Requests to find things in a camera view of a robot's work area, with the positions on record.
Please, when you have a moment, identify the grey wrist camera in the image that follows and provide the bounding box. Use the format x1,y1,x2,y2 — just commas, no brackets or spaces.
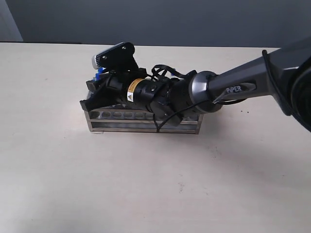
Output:
91,42,138,72

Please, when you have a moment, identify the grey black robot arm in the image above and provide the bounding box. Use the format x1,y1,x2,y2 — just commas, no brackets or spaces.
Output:
80,38,311,130

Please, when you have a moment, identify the blue capped tube front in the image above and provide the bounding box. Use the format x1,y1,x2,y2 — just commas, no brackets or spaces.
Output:
98,67,104,74

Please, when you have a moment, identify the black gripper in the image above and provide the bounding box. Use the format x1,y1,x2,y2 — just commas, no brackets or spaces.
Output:
80,72,141,112

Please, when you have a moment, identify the stainless steel test tube rack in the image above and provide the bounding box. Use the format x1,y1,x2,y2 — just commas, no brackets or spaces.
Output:
83,77,204,134

